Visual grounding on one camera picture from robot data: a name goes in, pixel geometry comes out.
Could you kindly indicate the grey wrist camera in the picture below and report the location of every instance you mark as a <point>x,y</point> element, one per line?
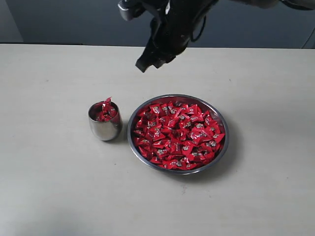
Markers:
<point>130,9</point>

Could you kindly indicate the stainless steel cup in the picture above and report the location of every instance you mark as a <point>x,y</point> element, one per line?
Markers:
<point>105,131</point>

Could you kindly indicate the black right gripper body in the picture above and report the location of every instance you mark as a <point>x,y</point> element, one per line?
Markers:
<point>178,24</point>

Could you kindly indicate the stainless steel bowl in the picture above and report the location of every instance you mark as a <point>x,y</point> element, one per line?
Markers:
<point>177,125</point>

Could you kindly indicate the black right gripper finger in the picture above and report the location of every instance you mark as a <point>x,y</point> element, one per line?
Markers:
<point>146,60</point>
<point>161,61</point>

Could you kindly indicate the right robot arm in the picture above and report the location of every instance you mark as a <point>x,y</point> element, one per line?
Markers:
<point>253,23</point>

